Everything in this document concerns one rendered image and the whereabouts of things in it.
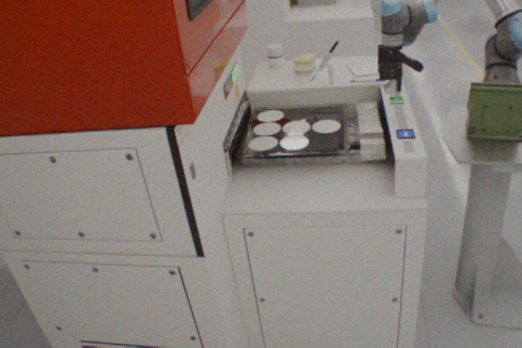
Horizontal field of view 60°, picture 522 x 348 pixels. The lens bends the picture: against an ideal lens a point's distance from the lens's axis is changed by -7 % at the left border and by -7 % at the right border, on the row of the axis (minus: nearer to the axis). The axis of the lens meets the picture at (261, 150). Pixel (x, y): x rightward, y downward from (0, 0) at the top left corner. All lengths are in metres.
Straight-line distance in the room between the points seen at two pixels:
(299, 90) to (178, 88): 0.91
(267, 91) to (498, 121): 0.88
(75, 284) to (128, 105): 0.69
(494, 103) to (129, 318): 1.44
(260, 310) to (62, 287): 0.68
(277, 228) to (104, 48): 0.76
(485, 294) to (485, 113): 0.90
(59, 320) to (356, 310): 1.04
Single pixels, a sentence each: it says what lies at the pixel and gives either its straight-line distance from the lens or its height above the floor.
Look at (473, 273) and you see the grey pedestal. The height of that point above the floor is 0.17.
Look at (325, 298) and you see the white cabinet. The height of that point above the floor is 0.45.
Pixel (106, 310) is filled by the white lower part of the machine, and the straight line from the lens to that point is 1.67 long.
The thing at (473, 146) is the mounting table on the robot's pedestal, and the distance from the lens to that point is 1.81.
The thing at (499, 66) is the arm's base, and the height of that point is 1.07.
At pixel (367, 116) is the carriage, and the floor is 0.88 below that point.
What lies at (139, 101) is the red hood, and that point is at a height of 1.29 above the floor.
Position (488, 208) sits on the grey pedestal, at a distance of 2.02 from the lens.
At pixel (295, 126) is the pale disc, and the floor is 0.90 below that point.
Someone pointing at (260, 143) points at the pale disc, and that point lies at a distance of 1.69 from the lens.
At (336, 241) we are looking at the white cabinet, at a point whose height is 0.70.
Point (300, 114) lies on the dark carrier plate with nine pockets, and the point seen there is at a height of 0.90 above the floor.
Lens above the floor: 1.70
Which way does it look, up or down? 29 degrees down
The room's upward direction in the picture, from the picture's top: 8 degrees counter-clockwise
